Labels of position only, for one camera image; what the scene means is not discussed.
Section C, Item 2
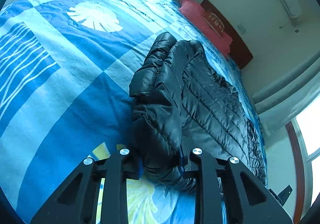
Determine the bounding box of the black quilted puffer jacket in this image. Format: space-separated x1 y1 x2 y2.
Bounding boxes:
129 32 267 194

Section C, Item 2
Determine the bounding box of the dark wooden headboard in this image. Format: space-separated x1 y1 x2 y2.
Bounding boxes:
201 0 253 70

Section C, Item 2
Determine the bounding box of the blue patterned bed sheet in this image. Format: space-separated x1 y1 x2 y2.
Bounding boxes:
1 0 266 223

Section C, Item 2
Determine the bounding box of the dark red embroidered cushion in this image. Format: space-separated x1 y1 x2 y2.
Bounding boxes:
202 11 225 38

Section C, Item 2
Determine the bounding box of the red pillow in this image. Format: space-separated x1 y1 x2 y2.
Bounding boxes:
178 0 233 57

